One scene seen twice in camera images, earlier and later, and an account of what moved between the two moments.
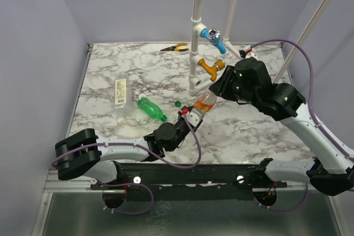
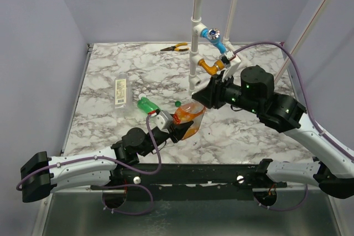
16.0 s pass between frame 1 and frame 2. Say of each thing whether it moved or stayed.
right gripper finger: moved
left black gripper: moved
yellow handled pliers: stayed
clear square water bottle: stayed
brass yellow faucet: stayed
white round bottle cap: stayed
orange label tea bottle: moved
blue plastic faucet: stayed
